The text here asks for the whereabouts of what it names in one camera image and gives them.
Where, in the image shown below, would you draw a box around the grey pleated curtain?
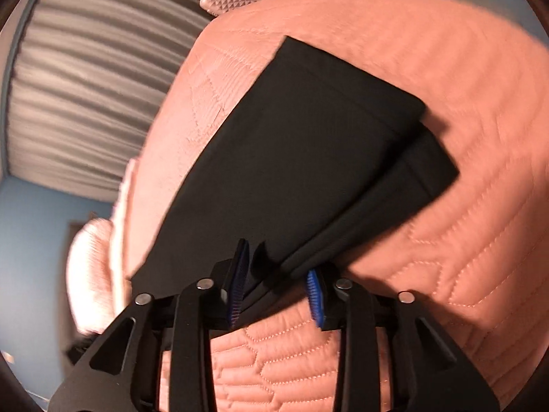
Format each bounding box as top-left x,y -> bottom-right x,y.
1,0 -> 209,202

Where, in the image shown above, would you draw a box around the black pants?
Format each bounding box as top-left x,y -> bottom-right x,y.
131,37 -> 459,324

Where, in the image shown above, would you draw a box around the dark headboard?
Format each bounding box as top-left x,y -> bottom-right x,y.
65,212 -> 101,266

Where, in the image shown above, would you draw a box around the pink dotted pillow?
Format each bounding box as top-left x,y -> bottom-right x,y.
65,219 -> 115,335

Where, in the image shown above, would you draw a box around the light pink bed sheet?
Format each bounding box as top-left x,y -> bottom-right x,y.
110,158 -> 139,267

